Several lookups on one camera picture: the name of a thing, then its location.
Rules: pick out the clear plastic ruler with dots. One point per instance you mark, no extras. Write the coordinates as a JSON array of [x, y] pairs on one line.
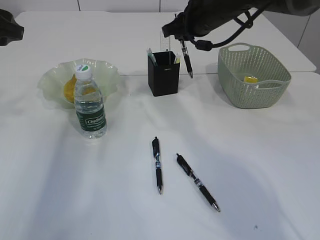
[[165, 45]]

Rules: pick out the translucent green wavy glass plate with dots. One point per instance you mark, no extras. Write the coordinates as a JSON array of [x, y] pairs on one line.
[[53, 82]]

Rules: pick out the yellow pear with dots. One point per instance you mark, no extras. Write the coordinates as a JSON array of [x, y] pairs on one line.
[[69, 89]]

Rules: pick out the black square pen holder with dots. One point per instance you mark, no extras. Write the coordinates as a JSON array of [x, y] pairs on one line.
[[163, 73]]

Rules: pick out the clear water bottle green label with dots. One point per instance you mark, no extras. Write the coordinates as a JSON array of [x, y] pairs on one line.
[[89, 103]]

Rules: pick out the yellow-green utility knife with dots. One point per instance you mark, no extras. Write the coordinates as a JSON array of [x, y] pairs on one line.
[[177, 58]]

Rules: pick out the green woven plastic basket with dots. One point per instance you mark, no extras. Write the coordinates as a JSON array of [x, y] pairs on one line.
[[241, 59]]

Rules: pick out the black pen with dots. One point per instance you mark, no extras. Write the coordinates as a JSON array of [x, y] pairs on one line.
[[158, 168], [202, 188], [186, 58]]

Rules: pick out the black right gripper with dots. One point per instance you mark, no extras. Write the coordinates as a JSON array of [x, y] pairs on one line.
[[203, 16]]

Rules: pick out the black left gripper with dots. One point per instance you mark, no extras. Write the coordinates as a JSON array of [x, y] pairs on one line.
[[10, 30]]

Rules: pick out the teal utility knife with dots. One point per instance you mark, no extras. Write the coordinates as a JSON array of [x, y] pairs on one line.
[[151, 55]]

